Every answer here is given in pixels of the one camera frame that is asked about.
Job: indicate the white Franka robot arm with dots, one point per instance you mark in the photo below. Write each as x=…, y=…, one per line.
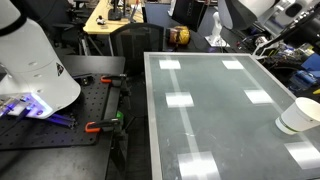
x=33, y=66

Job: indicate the white paper cup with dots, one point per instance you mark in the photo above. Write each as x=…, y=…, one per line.
x=296, y=116

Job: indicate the black mesh chair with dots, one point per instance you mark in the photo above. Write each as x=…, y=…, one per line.
x=136, y=43

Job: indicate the white stand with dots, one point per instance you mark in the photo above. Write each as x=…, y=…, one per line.
x=216, y=31

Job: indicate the black flat panel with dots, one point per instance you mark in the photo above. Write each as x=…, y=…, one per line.
x=188, y=13

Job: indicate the light wooden desk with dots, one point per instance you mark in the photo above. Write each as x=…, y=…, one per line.
x=106, y=18

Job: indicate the blue plastic item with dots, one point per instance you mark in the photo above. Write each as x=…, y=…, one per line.
x=302, y=79

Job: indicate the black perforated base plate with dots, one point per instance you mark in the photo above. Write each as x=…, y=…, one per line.
x=96, y=100

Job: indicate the small black bracket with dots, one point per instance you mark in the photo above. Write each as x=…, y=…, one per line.
x=84, y=80

